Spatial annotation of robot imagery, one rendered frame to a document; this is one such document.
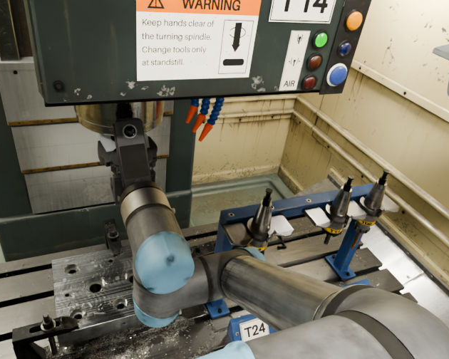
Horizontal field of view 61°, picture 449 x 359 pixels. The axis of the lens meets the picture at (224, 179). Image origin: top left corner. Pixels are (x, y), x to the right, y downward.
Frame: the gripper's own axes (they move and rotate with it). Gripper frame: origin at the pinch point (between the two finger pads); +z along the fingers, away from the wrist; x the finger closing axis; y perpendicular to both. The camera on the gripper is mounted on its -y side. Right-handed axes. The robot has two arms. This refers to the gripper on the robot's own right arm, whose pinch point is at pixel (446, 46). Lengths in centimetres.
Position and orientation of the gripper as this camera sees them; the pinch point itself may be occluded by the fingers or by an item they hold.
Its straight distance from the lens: 58.4
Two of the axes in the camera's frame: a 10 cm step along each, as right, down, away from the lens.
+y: -1.2, 8.1, 5.7
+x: 6.0, -4.0, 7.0
